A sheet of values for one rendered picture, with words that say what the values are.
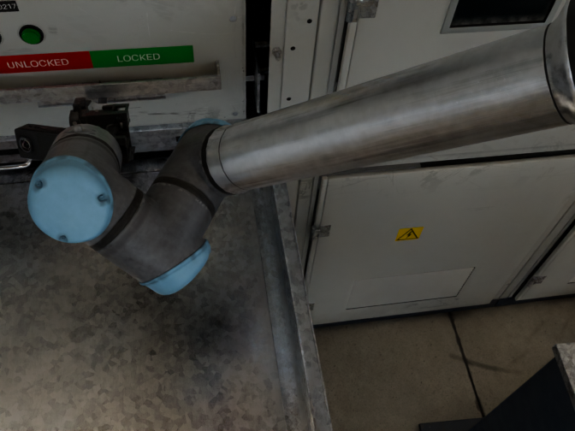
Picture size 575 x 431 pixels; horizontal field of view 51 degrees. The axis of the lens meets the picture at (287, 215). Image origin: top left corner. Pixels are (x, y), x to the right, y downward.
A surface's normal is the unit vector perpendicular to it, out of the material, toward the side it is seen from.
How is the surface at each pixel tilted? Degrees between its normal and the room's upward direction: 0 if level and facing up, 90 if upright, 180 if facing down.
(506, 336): 0
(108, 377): 0
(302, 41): 90
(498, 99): 72
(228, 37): 90
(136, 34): 90
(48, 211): 56
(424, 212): 90
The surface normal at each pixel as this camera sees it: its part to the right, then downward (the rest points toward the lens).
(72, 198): 0.10, 0.38
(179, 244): 0.65, -0.24
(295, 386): 0.06, -0.56
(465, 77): -0.69, -0.13
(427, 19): 0.15, 0.83
